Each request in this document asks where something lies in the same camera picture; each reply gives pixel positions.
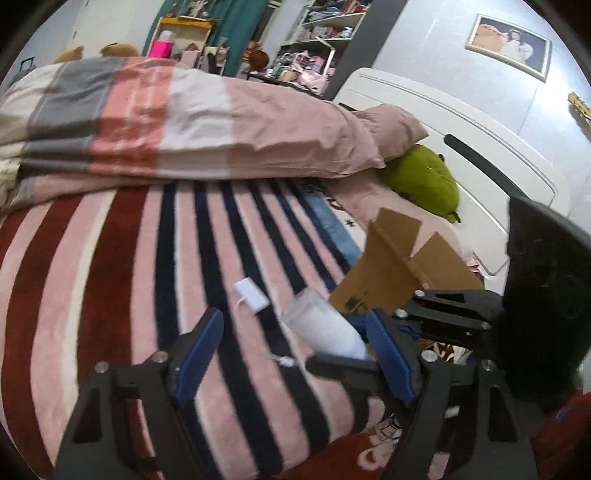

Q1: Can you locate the gold wall ornament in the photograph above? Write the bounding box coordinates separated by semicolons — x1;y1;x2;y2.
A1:
568;92;591;123

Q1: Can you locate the striped plush blanket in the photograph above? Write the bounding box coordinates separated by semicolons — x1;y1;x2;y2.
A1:
0;178;402;480

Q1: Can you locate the green plush toy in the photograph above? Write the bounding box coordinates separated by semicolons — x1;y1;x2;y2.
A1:
379;144;462;224

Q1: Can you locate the brown teddy bear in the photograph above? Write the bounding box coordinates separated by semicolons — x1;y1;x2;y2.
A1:
53;45;85;64
100;42;139;58

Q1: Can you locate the framed wall picture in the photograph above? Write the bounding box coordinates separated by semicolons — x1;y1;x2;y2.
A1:
465;14;552;83

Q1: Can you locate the person's right forearm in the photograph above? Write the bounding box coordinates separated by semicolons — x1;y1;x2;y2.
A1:
529;390;591;480

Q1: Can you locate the white desk lamp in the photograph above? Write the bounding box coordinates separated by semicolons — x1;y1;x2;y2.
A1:
318;37;340;75

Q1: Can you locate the teal curtain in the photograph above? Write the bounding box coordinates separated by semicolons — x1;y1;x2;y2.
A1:
143;0;271;77

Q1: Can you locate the white bed headboard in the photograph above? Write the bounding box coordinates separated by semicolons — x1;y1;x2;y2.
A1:
332;68;573;278

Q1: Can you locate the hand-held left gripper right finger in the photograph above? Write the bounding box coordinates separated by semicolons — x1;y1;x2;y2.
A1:
365;308;539;480

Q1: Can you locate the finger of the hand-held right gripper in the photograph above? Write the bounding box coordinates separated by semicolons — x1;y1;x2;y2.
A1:
305;353;384;386
392;288;506;346

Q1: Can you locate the yellow shelf unit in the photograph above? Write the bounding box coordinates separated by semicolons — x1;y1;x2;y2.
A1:
148;16;218;61

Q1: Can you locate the white adapter with cable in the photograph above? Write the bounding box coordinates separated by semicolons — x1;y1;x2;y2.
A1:
234;277;296;367

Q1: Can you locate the dark cluttered bookcase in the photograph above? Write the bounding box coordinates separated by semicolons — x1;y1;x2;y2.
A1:
277;0;407;88

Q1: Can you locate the pink striped pillow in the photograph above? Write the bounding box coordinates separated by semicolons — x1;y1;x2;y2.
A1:
355;104;429;162

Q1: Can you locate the small white bottle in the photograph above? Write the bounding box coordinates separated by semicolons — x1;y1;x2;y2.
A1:
281;288;369;361

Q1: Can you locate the pink grey striped quilt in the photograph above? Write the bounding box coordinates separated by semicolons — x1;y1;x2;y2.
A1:
0;56;386;215

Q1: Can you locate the white door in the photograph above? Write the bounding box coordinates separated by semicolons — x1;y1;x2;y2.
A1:
76;0;160;49

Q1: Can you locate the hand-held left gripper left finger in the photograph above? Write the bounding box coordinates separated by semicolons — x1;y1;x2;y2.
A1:
54;307;225;480

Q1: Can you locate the brown cardboard box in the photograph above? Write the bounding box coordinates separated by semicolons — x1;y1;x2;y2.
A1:
329;208;485;319

